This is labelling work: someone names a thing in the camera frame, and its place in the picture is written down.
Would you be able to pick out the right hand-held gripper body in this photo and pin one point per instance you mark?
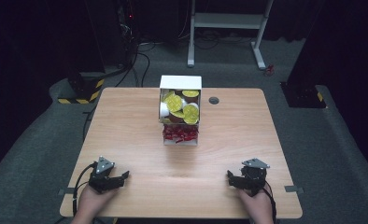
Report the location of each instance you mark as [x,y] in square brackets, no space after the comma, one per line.
[254,175]

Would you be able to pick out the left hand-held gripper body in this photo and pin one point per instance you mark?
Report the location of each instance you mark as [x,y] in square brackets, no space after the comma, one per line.
[101,174]

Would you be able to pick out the person's right hand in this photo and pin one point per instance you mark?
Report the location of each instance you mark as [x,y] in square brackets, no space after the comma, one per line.
[256,207]

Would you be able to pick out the person's left hand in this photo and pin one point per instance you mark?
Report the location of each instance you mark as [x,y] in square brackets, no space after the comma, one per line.
[92,203]

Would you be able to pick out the grey tape strip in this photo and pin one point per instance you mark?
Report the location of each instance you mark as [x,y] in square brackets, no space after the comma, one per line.
[294,188]
[66,191]

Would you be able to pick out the pile of yellow-lidded cups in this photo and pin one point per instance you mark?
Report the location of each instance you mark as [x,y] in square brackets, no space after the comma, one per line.
[174,103]

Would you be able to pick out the small red floor object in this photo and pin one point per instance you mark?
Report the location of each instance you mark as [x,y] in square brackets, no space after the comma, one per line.
[268,70]

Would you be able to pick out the white two-tier cardboard box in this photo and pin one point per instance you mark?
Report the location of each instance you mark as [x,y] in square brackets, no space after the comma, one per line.
[180,82]

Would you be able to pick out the white metal stand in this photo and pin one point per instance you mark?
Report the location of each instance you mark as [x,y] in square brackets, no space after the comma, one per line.
[229,20]

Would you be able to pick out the black post with striped base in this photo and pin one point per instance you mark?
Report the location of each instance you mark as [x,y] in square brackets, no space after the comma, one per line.
[85,90]

